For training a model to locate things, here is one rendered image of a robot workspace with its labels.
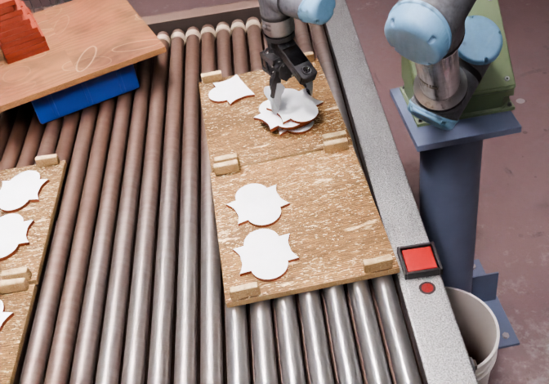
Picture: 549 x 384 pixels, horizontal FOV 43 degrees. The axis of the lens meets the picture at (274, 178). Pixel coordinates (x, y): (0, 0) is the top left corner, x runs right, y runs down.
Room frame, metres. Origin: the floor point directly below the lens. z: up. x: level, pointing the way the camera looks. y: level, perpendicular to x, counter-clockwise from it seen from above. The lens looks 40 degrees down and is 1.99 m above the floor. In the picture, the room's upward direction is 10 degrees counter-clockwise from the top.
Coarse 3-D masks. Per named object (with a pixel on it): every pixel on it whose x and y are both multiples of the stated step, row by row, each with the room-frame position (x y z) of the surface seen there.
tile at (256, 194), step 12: (240, 192) 1.20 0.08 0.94; (252, 192) 1.19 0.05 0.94; (264, 192) 1.18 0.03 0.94; (276, 192) 1.18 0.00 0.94; (228, 204) 1.16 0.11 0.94; (240, 204) 1.16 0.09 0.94; (252, 204) 1.15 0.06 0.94; (264, 204) 1.14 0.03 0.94; (276, 204) 1.14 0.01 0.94; (288, 204) 1.13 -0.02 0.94; (240, 216) 1.12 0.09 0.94; (252, 216) 1.11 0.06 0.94; (264, 216) 1.11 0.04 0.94; (276, 216) 1.10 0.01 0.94
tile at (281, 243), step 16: (256, 240) 1.04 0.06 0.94; (272, 240) 1.03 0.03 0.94; (288, 240) 1.03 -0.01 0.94; (240, 256) 1.00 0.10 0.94; (256, 256) 0.99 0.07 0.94; (272, 256) 0.98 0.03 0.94; (288, 256) 0.98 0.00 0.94; (240, 272) 0.96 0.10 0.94; (256, 272) 0.95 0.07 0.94; (272, 272) 0.94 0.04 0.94
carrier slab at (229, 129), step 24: (264, 72) 1.70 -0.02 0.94; (264, 96) 1.58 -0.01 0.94; (312, 96) 1.54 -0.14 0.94; (216, 120) 1.51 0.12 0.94; (240, 120) 1.49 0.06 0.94; (336, 120) 1.42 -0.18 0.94; (216, 144) 1.41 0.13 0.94; (240, 144) 1.39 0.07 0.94; (264, 144) 1.37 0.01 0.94; (288, 144) 1.35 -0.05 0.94; (312, 144) 1.34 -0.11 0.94
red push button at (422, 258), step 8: (416, 248) 0.95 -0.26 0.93; (424, 248) 0.94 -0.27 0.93; (408, 256) 0.93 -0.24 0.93; (416, 256) 0.93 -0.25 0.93; (424, 256) 0.92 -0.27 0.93; (432, 256) 0.92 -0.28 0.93; (408, 264) 0.91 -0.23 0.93; (416, 264) 0.91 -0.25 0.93; (424, 264) 0.90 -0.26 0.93; (432, 264) 0.90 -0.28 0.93
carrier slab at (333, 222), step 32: (288, 160) 1.29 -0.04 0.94; (320, 160) 1.27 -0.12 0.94; (352, 160) 1.25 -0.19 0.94; (224, 192) 1.22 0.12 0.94; (288, 192) 1.18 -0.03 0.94; (320, 192) 1.16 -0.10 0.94; (352, 192) 1.14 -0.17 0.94; (224, 224) 1.11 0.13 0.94; (288, 224) 1.08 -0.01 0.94; (320, 224) 1.06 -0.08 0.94; (352, 224) 1.04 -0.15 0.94; (224, 256) 1.02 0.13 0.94; (320, 256) 0.97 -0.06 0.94; (352, 256) 0.95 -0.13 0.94; (224, 288) 0.93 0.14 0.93; (288, 288) 0.90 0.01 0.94; (320, 288) 0.90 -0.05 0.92
